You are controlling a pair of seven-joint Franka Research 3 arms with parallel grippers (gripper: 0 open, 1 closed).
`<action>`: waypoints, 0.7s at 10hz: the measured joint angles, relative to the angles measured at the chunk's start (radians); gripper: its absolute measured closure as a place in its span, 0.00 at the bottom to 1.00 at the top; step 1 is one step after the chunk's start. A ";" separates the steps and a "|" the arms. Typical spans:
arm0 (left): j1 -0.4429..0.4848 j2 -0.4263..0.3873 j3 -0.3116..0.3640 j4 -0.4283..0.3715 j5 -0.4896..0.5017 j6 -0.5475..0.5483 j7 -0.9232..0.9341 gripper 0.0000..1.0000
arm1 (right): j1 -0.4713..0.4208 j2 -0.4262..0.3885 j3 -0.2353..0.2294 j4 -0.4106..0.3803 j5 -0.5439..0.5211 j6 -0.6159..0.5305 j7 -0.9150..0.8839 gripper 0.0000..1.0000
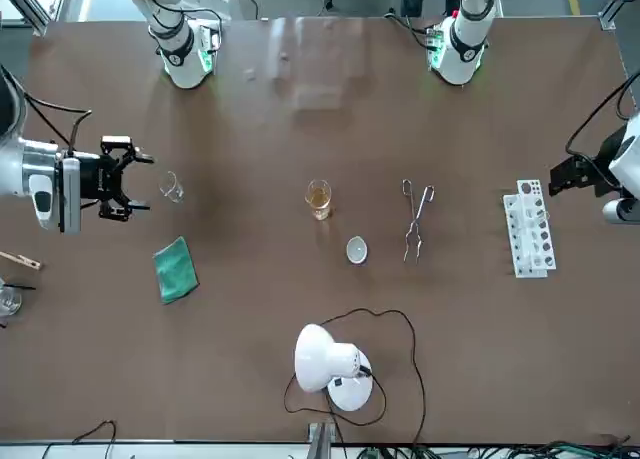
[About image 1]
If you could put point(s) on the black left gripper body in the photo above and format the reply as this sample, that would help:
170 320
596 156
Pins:
607 156

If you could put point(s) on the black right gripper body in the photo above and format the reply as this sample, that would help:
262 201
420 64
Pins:
95 176

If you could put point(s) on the small glass beaker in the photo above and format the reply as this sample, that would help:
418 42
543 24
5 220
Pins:
171 186

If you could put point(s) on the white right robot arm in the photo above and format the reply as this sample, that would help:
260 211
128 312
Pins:
30 174

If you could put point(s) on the white test tube rack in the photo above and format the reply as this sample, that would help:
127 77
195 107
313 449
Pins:
527 239

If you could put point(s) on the green folded cloth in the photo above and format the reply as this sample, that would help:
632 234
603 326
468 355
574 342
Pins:
175 269

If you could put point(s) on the wooden test tube clamp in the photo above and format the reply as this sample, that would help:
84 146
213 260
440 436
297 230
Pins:
22 260

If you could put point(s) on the metal crucible tongs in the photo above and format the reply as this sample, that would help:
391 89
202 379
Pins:
412 224

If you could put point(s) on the glass beaker with amber liquid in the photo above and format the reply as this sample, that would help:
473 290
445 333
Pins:
320 201

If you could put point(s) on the small white ceramic dish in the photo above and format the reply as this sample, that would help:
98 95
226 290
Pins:
356 250

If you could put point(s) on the white desk lamp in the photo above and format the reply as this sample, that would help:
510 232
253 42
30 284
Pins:
320 359

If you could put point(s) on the aluminium corner post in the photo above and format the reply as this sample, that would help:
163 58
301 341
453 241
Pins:
615 9
30 9

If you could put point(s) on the aluminium frame post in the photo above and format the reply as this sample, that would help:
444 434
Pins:
320 441

